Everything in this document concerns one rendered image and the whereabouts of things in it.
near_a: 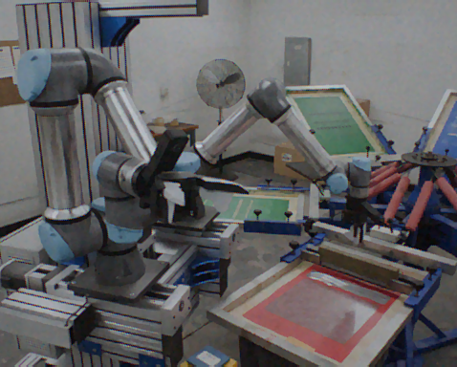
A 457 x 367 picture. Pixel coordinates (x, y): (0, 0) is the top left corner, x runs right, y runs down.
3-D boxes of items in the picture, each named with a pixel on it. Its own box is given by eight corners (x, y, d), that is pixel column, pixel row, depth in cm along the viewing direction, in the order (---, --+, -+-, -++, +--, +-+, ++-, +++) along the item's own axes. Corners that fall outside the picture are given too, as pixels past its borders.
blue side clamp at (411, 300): (414, 320, 163) (417, 304, 161) (401, 315, 166) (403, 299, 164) (439, 287, 185) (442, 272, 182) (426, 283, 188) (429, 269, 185)
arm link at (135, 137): (101, 65, 123) (184, 218, 113) (65, 68, 115) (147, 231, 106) (117, 35, 115) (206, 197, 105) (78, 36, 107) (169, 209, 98)
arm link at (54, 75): (110, 254, 122) (91, 46, 104) (58, 273, 112) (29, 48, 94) (87, 241, 130) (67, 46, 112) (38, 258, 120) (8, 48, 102)
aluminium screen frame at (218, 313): (353, 392, 128) (354, 381, 127) (206, 318, 163) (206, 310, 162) (437, 283, 185) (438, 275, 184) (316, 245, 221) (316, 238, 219)
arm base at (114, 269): (83, 280, 129) (79, 249, 126) (111, 257, 142) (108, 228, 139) (129, 290, 125) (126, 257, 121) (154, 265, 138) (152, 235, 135)
